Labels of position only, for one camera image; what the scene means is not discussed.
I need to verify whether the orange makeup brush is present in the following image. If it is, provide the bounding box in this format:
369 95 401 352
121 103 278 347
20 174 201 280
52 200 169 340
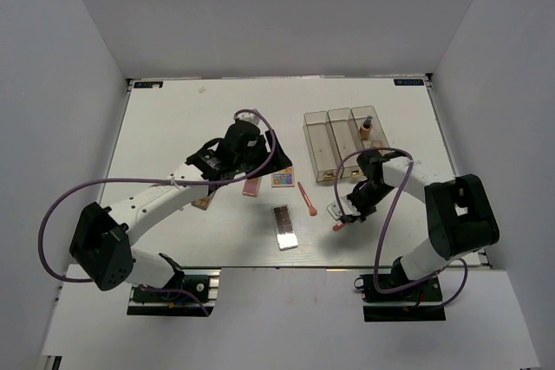
332 222 347 231

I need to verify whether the foundation bottle with pump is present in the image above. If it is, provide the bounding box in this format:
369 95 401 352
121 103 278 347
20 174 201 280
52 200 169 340
359 115 373 141

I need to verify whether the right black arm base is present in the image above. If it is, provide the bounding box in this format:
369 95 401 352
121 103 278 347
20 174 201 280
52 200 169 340
354 274 446 322

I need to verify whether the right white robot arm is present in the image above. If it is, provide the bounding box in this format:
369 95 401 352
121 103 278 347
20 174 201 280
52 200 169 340
333 146 500 300

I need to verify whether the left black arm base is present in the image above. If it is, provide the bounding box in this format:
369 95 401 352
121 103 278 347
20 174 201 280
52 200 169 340
127 269 220 317

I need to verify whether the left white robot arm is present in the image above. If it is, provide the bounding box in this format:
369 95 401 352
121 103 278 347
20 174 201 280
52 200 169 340
69 120 292 300

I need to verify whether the pink makeup brush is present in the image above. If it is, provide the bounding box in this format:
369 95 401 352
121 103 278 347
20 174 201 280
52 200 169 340
297 181 317 217

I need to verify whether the pink blush palette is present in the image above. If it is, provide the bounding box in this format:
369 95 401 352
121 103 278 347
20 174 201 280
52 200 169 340
242 178 262 198

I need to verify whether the colourful square eyeshadow palette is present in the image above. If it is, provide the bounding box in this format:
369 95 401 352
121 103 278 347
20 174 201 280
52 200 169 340
271 166 296 188

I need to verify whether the left clear organizer bin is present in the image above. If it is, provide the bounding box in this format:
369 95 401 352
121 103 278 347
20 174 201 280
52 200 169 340
303 111 341 183

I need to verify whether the clear organizer bin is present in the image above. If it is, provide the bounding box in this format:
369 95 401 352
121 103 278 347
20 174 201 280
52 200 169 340
303 111 341 183
351 106 389 149
327 107 363 179

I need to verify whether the middle clear organizer bin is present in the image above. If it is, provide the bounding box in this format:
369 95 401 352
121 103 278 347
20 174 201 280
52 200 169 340
327 107 363 179

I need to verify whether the brown eyeshadow palette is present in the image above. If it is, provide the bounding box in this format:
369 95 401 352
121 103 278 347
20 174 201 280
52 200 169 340
191 191 217 211

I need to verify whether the right clear organizer bin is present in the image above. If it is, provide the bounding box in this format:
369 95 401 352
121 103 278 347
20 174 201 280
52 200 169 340
351 106 389 149

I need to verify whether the silver eyeshadow palette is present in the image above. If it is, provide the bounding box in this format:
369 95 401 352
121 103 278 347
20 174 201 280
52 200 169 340
271 204 298 250

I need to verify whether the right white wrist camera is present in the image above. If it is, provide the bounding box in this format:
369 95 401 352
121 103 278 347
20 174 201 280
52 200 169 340
326 197 360 224

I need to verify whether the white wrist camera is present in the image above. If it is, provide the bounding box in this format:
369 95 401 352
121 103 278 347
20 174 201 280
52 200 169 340
233 109 260 126
326 197 360 224

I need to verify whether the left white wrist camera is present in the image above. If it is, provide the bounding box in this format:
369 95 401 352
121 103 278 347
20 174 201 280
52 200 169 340
233 109 260 126

